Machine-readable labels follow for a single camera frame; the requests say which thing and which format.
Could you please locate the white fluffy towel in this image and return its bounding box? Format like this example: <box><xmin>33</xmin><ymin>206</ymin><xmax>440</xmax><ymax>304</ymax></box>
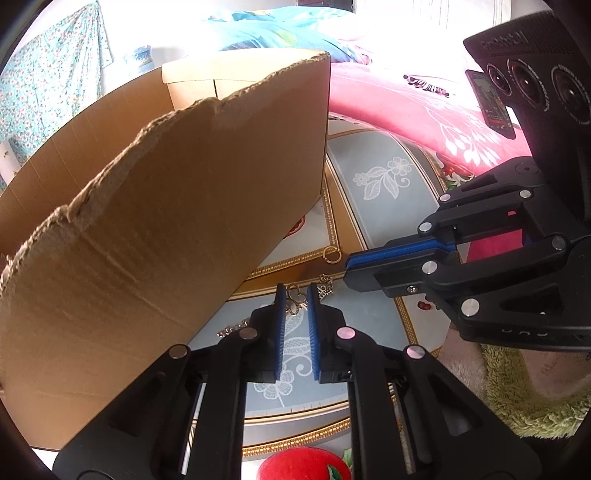
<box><xmin>438</xmin><ymin>327</ymin><xmax>503</xmax><ymax>410</ymax></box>

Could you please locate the fruit pattern table cloth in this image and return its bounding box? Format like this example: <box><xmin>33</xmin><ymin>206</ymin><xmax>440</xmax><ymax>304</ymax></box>
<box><xmin>190</xmin><ymin>116</ymin><xmax>475</xmax><ymax>479</ymax></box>

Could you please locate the blue water bottle on dispenser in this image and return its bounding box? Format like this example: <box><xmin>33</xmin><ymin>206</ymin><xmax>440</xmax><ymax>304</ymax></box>
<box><xmin>132</xmin><ymin>45</ymin><xmax>154</xmax><ymax>74</ymax></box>

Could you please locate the gold ring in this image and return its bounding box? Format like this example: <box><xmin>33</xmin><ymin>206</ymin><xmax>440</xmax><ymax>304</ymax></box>
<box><xmin>284</xmin><ymin>283</ymin><xmax>310</xmax><ymax>316</ymax></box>

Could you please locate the pink blanket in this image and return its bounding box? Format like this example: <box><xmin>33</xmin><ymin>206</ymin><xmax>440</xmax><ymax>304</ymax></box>
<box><xmin>328</xmin><ymin>64</ymin><xmax>530</xmax><ymax>259</ymax></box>

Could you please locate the floral wall cloth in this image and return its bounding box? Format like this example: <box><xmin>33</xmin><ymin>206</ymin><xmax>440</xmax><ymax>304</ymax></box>
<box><xmin>1</xmin><ymin>2</ymin><xmax>112</xmax><ymax>164</ymax></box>

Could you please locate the green fluffy towel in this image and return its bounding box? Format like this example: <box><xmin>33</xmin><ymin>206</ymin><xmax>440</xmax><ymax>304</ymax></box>
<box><xmin>481</xmin><ymin>345</ymin><xmax>590</xmax><ymax>439</ymax></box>

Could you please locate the brown cardboard box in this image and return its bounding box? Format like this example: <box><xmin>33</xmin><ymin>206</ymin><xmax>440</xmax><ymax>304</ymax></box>
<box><xmin>1</xmin><ymin>48</ymin><xmax>331</xmax><ymax>450</ymax></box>

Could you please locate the blue floral quilt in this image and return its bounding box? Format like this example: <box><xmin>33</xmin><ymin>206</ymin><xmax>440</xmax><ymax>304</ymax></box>
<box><xmin>208</xmin><ymin>6</ymin><xmax>370</xmax><ymax>65</ymax></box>

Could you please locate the gold hoop earring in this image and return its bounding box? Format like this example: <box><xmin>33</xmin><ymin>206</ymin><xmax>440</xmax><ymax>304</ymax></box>
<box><xmin>322</xmin><ymin>245</ymin><xmax>344</xmax><ymax>265</ymax></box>

